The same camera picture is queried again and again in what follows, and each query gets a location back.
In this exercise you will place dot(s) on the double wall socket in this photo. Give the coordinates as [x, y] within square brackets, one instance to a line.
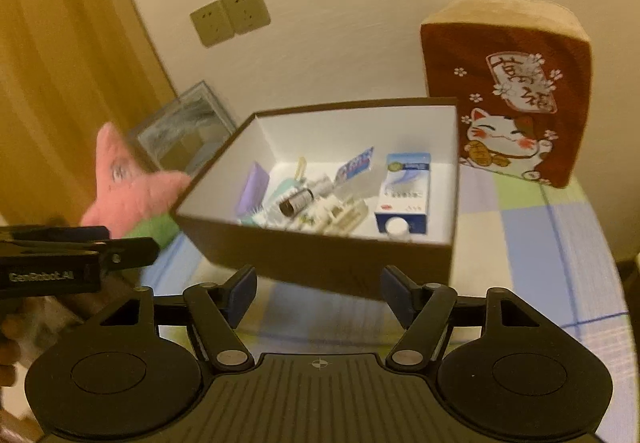
[212, 24]
[246, 15]

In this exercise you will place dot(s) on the teal white tube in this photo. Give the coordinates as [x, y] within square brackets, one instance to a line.
[283, 189]

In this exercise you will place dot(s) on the brown cardboard box white inside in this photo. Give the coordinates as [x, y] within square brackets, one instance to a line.
[327, 196]

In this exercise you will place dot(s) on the purple card packet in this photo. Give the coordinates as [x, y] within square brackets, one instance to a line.
[253, 191]

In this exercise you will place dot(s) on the blue white tissue pack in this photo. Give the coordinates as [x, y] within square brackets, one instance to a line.
[353, 167]

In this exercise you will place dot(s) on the blue white medicine box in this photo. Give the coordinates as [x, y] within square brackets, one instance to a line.
[405, 191]

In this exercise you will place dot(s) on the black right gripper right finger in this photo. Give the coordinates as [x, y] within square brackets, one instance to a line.
[423, 311]

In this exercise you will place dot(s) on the pink starfish plush toy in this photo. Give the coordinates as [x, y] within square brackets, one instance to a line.
[127, 195]

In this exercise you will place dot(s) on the red lucky cat cushion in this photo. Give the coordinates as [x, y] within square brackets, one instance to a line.
[521, 73]

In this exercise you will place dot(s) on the double wall socket left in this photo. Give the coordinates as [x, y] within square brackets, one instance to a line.
[212, 24]

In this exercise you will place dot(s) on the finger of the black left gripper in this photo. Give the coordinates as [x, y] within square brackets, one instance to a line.
[127, 253]

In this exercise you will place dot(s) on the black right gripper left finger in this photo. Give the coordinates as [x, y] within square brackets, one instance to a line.
[215, 311]

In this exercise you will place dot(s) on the double wall socket right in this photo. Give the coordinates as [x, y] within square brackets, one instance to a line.
[246, 15]

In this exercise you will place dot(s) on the brown small bottle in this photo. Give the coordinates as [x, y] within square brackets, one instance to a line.
[296, 202]

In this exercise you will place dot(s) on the white ointment box green bird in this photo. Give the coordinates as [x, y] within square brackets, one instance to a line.
[321, 188]

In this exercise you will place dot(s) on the glass picture frame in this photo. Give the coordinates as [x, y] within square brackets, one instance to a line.
[185, 133]

